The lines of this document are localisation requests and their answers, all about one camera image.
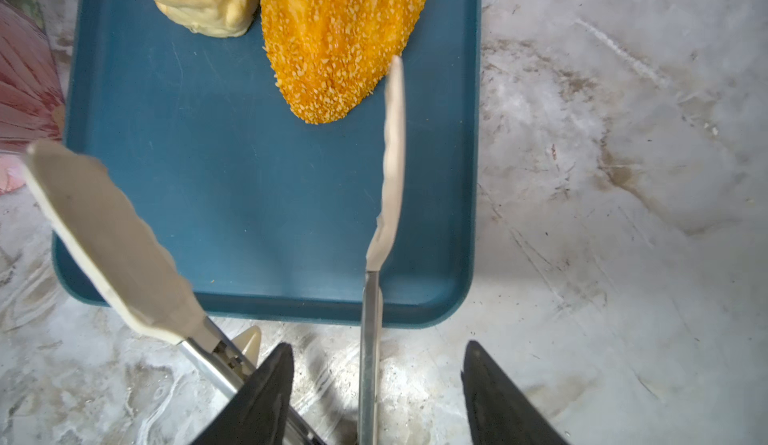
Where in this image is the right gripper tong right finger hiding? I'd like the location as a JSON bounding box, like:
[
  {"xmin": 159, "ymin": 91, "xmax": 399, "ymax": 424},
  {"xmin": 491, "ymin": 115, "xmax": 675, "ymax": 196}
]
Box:
[{"xmin": 358, "ymin": 56, "xmax": 406, "ymax": 444}]

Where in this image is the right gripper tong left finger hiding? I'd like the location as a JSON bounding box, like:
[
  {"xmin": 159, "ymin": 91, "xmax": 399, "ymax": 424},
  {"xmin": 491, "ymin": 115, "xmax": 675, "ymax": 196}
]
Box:
[{"xmin": 23, "ymin": 140, "xmax": 322, "ymax": 444}]

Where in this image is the floral paper bag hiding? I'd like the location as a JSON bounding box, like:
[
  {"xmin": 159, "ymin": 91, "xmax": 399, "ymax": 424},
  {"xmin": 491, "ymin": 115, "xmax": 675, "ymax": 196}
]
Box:
[{"xmin": 1, "ymin": 0, "xmax": 66, "ymax": 194}]

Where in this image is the large oval brown bread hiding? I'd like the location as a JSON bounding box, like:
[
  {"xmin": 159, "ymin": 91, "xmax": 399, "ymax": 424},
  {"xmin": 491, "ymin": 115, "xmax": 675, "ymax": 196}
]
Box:
[{"xmin": 260, "ymin": 0, "xmax": 427, "ymax": 124}]

